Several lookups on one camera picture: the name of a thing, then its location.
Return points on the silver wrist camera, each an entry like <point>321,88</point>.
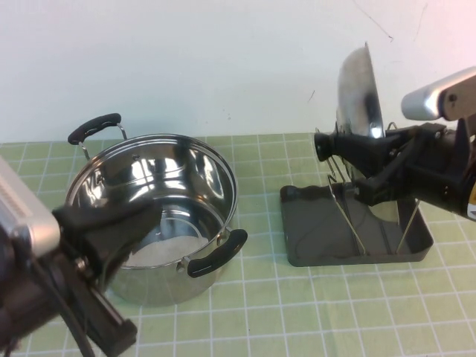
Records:
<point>26,215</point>
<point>427,100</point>

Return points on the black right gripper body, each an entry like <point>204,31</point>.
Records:
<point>442,171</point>

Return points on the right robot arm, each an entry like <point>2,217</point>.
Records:
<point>470,201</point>

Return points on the green checked tablecloth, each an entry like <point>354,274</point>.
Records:
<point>260,316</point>

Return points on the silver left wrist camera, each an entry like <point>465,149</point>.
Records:
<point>26,215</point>

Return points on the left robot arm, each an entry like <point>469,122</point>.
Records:
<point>15,316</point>

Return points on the steel pot lid black knob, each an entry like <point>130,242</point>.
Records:
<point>357,93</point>

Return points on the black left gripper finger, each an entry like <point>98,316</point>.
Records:
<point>108,219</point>
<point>111,249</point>

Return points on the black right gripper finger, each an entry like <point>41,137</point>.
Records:
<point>386,186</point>
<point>372,150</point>

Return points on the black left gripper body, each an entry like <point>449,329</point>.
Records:
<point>96,316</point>

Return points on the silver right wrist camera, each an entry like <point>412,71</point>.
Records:
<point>427,100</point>

